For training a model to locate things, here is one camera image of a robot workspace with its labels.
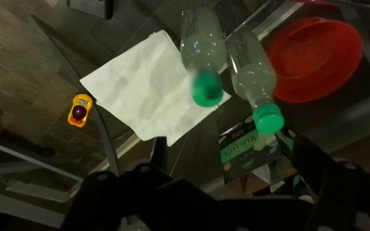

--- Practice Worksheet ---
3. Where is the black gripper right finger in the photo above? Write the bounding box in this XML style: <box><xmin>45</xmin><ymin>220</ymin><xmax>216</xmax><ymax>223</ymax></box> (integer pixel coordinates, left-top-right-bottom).
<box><xmin>292</xmin><ymin>136</ymin><xmax>370</xmax><ymax>231</ymax></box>

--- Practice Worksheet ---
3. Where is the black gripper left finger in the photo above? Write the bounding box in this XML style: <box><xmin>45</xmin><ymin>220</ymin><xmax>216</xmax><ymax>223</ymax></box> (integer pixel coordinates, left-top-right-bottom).
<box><xmin>60</xmin><ymin>137</ymin><xmax>168</xmax><ymax>231</ymax></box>

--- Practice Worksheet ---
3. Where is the green margarita bottle carton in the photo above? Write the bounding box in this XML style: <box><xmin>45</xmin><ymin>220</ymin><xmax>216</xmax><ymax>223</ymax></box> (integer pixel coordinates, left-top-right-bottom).
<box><xmin>218</xmin><ymin>121</ymin><xmax>313</xmax><ymax>203</ymax></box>

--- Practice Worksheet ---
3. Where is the cloudy bottle green cap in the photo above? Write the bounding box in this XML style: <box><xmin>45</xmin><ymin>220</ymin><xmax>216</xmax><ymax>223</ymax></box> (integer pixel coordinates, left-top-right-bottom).
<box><xmin>180</xmin><ymin>7</ymin><xmax>227</xmax><ymax>108</ymax></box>
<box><xmin>226</xmin><ymin>30</ymin><xmax>285</xmax><ymax>135</ymax></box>

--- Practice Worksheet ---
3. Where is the yellow toy car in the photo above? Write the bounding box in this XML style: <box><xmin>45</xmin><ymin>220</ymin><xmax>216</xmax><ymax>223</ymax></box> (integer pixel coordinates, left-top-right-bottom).
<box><xmin>67</xmin><ymin>94</ymin><xmax>94</xmax><ymax>128</ymax></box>

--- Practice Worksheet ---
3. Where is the white paper napkin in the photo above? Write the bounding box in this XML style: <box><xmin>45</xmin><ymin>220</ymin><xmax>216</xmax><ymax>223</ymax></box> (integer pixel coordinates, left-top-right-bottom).
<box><xmin>80</xmin><ymin>30</ymin><xmax>217</xmax><ymax>146</ymax></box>

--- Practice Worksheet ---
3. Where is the red plastic bowl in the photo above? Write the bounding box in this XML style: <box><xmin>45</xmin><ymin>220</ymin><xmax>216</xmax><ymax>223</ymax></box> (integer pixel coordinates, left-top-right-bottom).
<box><xmin>266</xmin><ymin>17</ymin><xmax>364</xmax><ymax>103</ymax></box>

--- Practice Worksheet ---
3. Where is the black remote control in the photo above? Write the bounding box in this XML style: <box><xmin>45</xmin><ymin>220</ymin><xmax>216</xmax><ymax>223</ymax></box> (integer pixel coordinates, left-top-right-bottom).
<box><xmin>67</xmin><ymin>0</ymin><xmax>113</xmax><ymax>19</ymax></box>

